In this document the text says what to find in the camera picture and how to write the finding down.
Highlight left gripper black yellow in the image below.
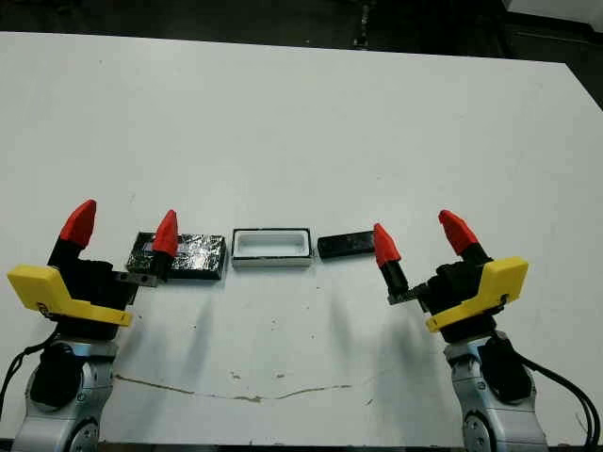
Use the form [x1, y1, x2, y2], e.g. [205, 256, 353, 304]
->
[7, 199, 179, 341]

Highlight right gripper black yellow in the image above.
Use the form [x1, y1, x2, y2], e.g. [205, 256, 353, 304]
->
[372, 209, 529, 344]

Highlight black camera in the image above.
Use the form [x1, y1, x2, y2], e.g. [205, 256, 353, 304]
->
[317, 231, 379, 261]

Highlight black glossy box lid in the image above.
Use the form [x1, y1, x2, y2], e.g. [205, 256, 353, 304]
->
[126, 231, 228, 283]

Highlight black background stand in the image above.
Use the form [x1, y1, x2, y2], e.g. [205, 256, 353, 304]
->
[352, 0, 374, 48]

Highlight white background cabinet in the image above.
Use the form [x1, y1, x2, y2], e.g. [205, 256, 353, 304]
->
[501, 0, 603, 24]

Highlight white camera box base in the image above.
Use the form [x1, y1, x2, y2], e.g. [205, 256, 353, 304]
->
[230, 226, 315, 270]

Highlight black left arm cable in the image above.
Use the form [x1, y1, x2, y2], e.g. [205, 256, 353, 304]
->
[0, 343, 51, 411]

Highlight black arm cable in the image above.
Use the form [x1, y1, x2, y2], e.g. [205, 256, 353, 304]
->
[517, 352, 595, 444]
[0, 343, 51, 411]

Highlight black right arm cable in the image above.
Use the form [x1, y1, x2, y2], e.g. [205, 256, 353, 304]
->
[517, 352, 595, 444]

